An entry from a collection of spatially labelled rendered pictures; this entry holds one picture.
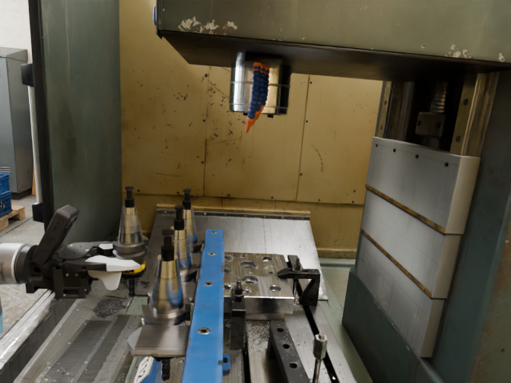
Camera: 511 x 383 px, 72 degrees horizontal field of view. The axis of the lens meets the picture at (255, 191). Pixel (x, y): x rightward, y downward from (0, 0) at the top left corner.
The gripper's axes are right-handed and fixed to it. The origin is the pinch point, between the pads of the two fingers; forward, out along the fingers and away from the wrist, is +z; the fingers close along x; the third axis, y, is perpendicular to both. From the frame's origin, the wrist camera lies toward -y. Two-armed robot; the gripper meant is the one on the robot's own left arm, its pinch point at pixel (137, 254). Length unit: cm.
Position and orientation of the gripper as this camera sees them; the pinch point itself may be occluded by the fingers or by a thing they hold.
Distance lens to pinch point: 70.9
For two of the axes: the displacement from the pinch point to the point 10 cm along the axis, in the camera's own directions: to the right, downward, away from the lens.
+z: 10.0, 0.3, 0.9
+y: -0.5, 9.7, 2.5
